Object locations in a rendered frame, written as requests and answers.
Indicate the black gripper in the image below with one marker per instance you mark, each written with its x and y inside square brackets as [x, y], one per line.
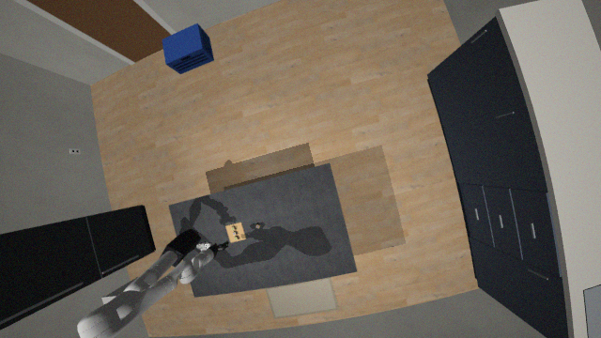
[217, 248]

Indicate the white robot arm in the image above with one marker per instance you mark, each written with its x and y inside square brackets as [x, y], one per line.
[104, 321]

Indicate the tan square mat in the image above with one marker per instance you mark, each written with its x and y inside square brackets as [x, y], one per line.
[239, 229]

